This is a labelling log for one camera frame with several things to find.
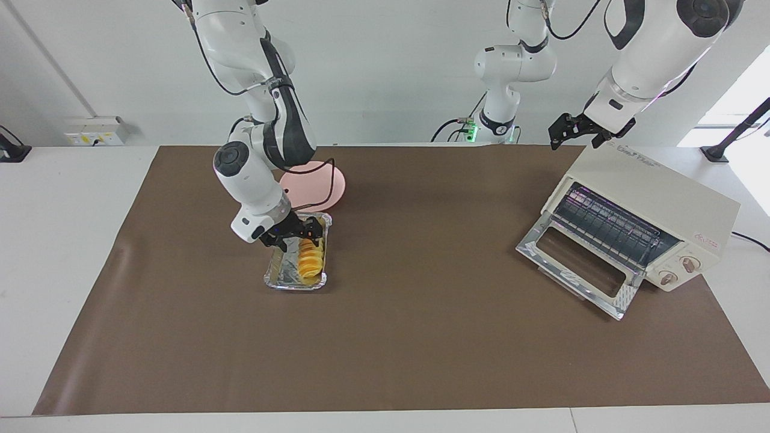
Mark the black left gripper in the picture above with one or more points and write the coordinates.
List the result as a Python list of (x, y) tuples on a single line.
[(592, 125)]

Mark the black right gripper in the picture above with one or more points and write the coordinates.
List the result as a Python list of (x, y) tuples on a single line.
[(286, 230)]

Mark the sliced yellow bread loaf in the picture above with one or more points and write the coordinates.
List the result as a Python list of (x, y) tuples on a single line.
[(311, 264)]

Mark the aluminium foil tray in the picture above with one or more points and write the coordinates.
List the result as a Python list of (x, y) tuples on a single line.
[(283, 273)]

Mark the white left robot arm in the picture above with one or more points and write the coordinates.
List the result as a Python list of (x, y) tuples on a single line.
[(656, 54)]

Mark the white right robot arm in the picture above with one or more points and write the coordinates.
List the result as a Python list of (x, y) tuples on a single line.
[(252, 180)]

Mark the cream toaster oven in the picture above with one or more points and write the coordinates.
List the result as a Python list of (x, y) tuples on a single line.
[(656, 186)]

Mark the glass oven door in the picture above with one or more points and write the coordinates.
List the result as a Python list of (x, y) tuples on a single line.
[(541, 255)]

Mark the cream oven knob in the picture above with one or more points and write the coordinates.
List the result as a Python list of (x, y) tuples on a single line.
[(689, 263), (668, 278)]

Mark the pink round plate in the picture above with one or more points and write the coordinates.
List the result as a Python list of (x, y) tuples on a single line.
[(337, 189)]

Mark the brown table mat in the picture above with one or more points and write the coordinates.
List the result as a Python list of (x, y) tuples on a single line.
[(361, 337)]

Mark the black pole stand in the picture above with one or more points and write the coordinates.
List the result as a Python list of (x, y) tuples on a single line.
[(737, 129)]

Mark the white wall socket box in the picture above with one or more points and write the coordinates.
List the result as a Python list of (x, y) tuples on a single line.
[(96, 129)]

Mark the black clamp mount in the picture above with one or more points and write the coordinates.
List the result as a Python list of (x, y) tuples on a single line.
[(12, 151)]

